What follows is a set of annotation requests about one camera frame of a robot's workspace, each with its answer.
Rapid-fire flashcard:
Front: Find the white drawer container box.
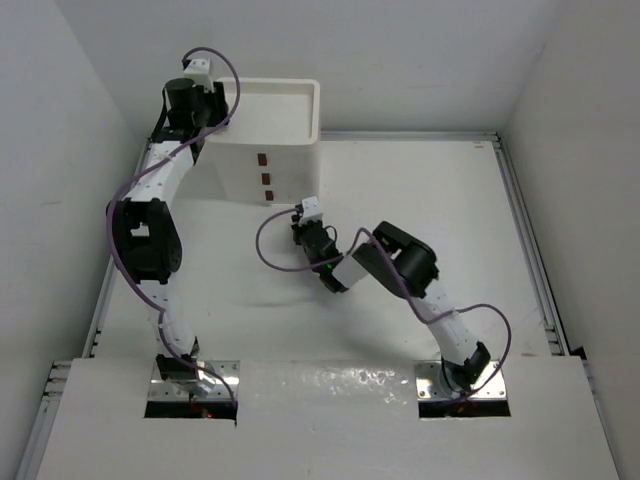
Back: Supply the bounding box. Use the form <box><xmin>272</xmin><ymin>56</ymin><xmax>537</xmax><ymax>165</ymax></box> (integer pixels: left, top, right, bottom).
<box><xmin>200</xmin><ymin>77</ymin><xmax>320</xmax><ymax>204</ymax></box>

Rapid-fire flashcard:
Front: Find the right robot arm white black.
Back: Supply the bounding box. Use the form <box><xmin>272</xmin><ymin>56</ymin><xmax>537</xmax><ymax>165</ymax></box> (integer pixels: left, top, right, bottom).
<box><xmin>291</xmin><ymin>214</ymin><xmax>490</xmax><ymax>393</ymax></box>

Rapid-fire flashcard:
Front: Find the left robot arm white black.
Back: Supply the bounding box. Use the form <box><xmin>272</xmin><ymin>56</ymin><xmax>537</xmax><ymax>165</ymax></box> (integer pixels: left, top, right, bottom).
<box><xmin>107</xmin><ymin>78</ymin><xmax>234</xmax><ymax>386</ymax></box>

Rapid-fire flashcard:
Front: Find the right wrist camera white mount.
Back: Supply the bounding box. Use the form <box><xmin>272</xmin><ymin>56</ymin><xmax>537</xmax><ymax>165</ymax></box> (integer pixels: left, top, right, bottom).
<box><xmin>295</xmin><ymin>196</ymin><xmax>323</xmax><ymax>225</ymax></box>

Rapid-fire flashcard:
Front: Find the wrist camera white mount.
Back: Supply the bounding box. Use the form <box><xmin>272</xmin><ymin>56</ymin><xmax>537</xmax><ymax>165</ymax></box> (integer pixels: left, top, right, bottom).
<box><xmin>295</xmin><ymin>196</ymin><xmax>323</xmax><ymax>225</ymax></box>
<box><xmin>183</xmin><ymin>59</ymin><xmax>213</xmax><ymax>89</ymax></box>

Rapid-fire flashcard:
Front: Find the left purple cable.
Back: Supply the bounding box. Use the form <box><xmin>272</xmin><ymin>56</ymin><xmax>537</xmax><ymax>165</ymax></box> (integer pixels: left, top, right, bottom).
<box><xmin>104</xmin><ymin>47</ymin><xmax>242</xmax><ymax>409</ymax></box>

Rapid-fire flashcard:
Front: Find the purple cable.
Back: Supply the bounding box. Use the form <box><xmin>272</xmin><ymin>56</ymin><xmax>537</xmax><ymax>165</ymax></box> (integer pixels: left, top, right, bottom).
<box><xmin>104</xmin><ymin>47</ymin><xmax>242</xmax><ymax>409</ymax></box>
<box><xmin>255</xmin><ymin>209</ymin><xmax>512</xmax><ymax>401</ymax></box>

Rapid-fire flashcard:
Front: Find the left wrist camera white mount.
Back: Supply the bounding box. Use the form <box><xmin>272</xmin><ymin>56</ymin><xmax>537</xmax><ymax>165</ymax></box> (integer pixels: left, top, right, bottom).
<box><xmin>183</xmin><ymin>59</ymin><xmax>213</xmax><ymax>89</ymax></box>

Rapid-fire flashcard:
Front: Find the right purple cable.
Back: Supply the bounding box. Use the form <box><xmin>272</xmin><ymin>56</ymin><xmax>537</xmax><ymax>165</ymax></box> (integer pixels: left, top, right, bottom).
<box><xmin>255</xmin><ymin>209</ymin><xmax>512</xmax><ymax>401</ymax></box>

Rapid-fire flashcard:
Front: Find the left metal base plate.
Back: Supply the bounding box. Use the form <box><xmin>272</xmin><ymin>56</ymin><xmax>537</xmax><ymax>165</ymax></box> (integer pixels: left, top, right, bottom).
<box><xmin>147</xmin><ymin>360</ymin><xmax>240</xmax><ymax>403</ymax></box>

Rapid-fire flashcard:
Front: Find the aluminium frame rail right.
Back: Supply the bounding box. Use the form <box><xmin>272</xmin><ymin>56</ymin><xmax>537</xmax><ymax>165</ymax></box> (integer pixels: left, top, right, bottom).
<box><xmin>493</xmin><ymin>135</ymin><xmax>587</xmax><ymax>362</ymax></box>

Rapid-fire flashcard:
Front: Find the aluminium frame rail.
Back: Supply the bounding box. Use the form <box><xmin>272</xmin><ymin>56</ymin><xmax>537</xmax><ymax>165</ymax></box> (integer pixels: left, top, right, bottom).
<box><xmin>493</xmin><ymin>135</ymin><xmax>587</xmax><ymax>362</ymax></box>
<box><xmin>1</xmin><ymin>141</ymin><xmax>144</xmax><ymax>479</ymax></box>

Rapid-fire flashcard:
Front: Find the aluminium frame rail left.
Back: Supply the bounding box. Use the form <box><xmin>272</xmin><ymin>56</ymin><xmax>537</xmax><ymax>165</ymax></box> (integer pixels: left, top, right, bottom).
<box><xmin>1</xmin><ymin>141</ymin><xmax>144</xmax><ymax>479</ymax></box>

